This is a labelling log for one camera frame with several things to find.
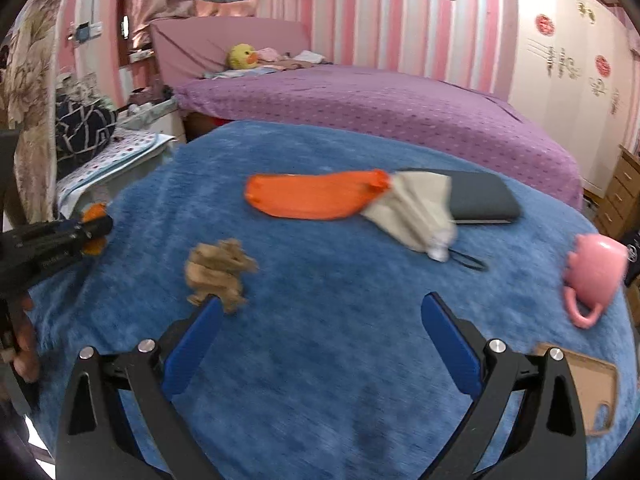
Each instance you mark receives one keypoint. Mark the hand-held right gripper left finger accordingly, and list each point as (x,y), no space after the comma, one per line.
(194,351)

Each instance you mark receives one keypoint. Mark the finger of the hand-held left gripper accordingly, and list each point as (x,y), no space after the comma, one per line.
(90,229)

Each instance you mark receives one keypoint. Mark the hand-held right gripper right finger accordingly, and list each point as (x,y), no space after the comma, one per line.
(452,346)

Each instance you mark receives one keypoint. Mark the brown paper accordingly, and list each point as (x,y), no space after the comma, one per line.
(220,266)

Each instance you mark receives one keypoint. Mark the person's left hand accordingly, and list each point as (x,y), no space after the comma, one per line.
(26,355)

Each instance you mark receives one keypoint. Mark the polka dot cloth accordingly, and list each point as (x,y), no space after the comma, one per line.
(120,152)

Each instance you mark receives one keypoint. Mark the dark patterned bag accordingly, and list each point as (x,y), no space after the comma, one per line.
(82,130)

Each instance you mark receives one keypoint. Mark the floral curtain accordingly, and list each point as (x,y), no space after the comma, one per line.
(32,110)

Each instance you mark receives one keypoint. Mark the blue fluffy blanket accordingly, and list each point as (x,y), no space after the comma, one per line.
(325,310)

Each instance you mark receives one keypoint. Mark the beige cloth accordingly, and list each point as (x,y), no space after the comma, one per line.
(415,210)

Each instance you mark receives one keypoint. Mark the dark grey notebook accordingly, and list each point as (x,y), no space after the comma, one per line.
(482,200)

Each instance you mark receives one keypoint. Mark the pink pig-shaped cup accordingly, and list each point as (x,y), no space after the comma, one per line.
(597,270)

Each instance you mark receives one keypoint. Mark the orange cloth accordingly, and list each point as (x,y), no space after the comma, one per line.
(310,195)

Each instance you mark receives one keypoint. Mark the dark cloth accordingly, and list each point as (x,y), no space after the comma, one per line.
(634,255)

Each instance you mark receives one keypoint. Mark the pink bed headboard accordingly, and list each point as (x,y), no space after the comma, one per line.
(200,45)

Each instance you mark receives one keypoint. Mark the wooden desk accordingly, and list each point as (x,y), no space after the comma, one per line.
(620,195)

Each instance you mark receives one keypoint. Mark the yellow duck plush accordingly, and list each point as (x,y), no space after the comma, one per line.
(242,56)

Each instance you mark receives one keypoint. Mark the pink satin curtain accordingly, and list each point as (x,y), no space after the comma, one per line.
(145,5)

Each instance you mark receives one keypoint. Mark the purple dotted bedspread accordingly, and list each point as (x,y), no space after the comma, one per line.
(375,110)

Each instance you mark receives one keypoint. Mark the cream wardrobe with stickers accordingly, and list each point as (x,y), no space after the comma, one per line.
(555,110)

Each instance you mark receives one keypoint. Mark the pile of light clothes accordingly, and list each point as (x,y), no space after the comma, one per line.
(295,60)

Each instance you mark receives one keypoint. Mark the wall outlet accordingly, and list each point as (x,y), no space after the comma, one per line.
(86,31)

